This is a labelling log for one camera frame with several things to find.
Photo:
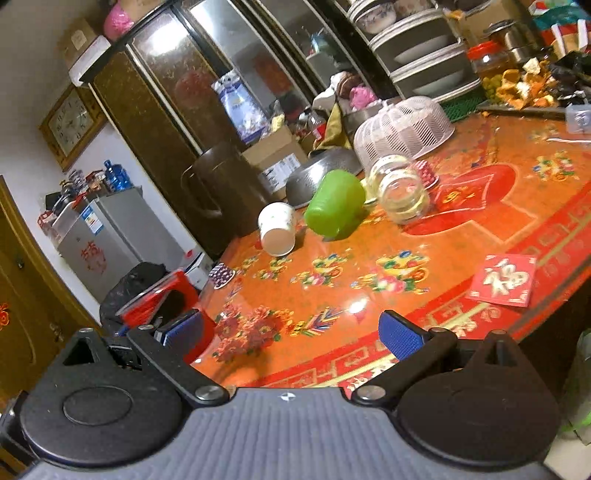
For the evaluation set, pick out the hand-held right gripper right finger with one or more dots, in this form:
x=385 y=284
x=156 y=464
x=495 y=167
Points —
x=399 y=336

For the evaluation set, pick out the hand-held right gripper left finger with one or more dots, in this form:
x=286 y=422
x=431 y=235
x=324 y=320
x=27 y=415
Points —
x=182 y=330

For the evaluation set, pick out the white paper cup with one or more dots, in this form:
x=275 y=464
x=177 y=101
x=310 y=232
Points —
x=277 y=226

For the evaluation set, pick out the green plastic cup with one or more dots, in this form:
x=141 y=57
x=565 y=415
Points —
x=333 y=205

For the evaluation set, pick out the small patterned paper cup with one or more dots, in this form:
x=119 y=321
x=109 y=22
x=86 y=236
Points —
x=425 y=173

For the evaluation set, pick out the red plastic bin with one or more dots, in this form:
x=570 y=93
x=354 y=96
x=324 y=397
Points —
x=178 y=295

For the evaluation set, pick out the orange printed tablecloth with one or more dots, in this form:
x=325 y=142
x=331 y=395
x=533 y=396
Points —
x=369 y=277

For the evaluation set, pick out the patterned round lid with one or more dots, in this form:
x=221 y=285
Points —
x=221 y=275

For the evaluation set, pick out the black trash bag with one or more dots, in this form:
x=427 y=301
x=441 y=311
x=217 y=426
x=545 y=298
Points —
x=134 y=281

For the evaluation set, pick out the grey small refrigerator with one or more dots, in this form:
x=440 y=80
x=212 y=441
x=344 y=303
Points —
x=115 y=240

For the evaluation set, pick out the red paper square gold print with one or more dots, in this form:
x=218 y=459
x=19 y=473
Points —
x=503 y=280

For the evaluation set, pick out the dark brown plastic jug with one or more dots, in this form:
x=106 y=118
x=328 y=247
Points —
x=226 y=194

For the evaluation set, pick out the clear glass jar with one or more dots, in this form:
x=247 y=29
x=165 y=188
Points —
x=401 y=191

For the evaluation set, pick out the wooden door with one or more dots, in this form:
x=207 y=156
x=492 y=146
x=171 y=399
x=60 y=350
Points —
x=27 y=300

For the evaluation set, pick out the blue water bottle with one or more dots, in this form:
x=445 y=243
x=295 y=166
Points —
x=116 y=176

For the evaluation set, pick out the metal basin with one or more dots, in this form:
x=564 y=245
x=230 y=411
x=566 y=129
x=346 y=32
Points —
x=314 y=177

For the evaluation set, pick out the green and white plastic bag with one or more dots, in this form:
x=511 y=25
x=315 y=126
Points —
x=577 y=392

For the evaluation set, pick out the brown cardboard box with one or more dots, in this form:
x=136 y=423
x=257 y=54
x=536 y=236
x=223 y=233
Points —
x=277 y=159

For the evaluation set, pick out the white plastic mesh food cover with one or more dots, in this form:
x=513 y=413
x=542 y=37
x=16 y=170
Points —
x=401 y=129

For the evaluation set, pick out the white and blue bag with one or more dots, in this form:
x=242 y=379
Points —
x=242 y=108

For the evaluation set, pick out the dark wooden glass cabinet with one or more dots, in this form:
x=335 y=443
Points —
x=184 y=92

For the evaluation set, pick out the green plastic mat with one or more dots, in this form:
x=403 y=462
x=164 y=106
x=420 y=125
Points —
x=464 y=107

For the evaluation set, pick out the pile of orange peels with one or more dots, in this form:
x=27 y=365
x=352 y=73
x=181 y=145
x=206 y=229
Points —
x=521 y=87

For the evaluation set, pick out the clear plastic container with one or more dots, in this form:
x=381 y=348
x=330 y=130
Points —
x=579 y=120

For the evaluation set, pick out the grey dish rack with plates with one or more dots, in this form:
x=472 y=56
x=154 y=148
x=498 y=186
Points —
x=415 y=50

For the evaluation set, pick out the glass jar with red lid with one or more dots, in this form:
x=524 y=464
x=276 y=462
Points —
x=489 y=62

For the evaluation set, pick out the cardboard box with white lid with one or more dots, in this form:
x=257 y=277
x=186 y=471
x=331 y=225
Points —
x=83 y=44

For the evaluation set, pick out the pink plastic bag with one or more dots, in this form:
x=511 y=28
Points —
x=117 y=21

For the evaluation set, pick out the wooden wall clock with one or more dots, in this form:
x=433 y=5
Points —
x=71 y=125

